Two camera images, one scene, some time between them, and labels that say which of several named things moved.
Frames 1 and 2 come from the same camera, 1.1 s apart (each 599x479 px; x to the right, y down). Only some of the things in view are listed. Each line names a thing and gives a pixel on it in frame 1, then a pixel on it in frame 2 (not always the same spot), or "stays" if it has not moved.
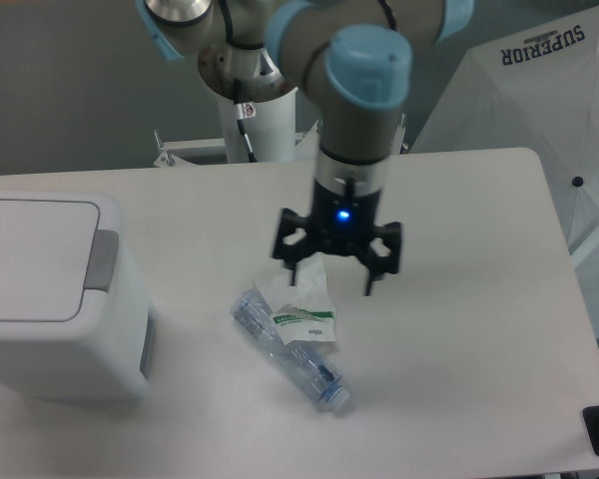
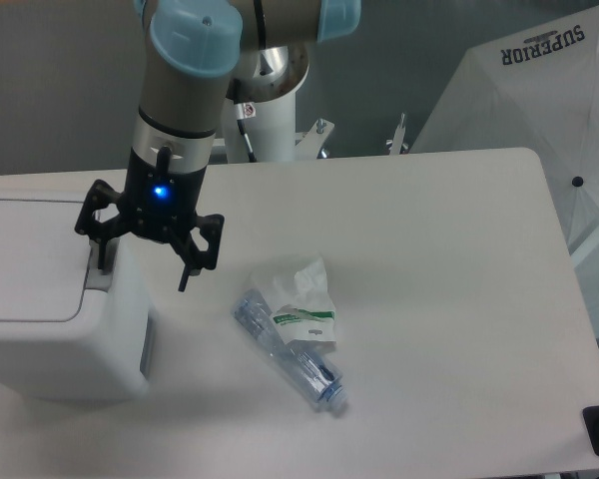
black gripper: x=343 y=211 → x=161 y=203
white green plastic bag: x=303 y=312 stays
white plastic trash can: x=64 y=313 stays
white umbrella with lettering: x=553 y=88 stays
